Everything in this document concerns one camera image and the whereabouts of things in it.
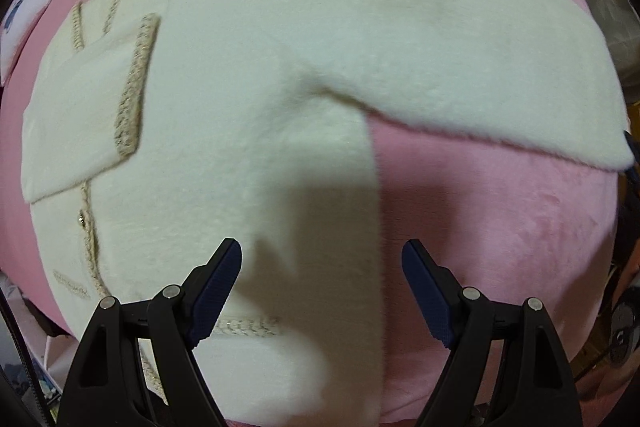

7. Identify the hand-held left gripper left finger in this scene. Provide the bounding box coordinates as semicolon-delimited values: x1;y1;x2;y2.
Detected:
57;237;243;427

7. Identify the white fuzzy jacket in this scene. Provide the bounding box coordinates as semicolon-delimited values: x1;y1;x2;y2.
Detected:
21;0;635;424

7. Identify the pink plush blanket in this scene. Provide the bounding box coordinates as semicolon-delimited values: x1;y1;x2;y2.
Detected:
0;0;626;427

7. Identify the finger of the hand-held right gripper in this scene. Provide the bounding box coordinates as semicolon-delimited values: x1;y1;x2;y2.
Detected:
621;129;640;184

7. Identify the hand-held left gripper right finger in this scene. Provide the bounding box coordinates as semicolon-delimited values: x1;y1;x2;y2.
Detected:
402;239;584;427

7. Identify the white printed pillow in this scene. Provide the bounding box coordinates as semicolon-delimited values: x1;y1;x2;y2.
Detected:
0;0;71;85

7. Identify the cream ruffled cover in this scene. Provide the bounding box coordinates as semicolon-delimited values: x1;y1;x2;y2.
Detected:
575;0;640;108

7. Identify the dark grey device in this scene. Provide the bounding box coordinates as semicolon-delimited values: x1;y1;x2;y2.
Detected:
609;286;640;365

